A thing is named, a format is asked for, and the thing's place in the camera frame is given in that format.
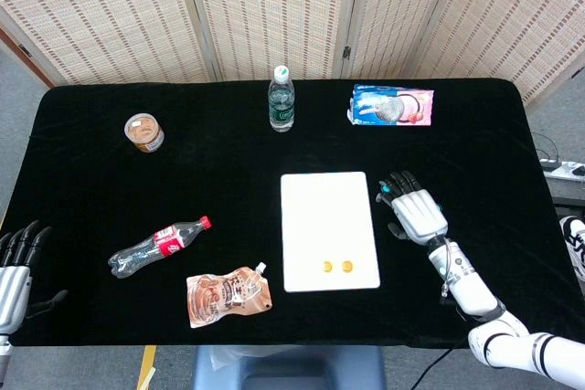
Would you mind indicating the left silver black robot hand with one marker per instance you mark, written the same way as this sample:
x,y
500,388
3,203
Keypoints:
x,y
13,289

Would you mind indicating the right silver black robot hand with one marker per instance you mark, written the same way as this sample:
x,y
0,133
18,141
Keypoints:
x,y
418,216

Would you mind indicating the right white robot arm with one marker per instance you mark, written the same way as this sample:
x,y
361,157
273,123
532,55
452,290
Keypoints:
x,y
471,285

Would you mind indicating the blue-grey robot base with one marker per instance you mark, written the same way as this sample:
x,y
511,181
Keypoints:
x,y
292,367

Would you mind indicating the white rectangular board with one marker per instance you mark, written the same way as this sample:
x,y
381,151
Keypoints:
x,y
329,225

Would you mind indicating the blue pink Oreo cookie pack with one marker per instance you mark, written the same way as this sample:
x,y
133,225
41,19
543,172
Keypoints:
x,y
388,104

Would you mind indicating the empty red-label cola bottle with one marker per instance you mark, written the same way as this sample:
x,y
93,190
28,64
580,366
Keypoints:
x,y
155,246

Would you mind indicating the white power strip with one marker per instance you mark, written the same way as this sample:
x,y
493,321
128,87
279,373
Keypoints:
x,y
564,168

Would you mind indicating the yellow floor tape strip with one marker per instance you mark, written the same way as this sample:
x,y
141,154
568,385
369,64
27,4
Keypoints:
x,y
146,367

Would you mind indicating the clear green-label water bottle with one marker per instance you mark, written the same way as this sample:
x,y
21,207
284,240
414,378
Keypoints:
x,y
280,107

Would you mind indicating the black velvet tablecloth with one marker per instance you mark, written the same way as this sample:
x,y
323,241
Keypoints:
x,y
228,180

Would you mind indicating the round clear plastic snack jar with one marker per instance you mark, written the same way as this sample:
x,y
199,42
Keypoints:
x,y
144,132

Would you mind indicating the brown peanut butter spout pouch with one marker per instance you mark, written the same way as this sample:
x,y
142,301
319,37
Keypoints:
x,y
224,298

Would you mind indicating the woven bamboo folding screen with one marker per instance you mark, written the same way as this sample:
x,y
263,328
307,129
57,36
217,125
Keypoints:
x,y
274,6

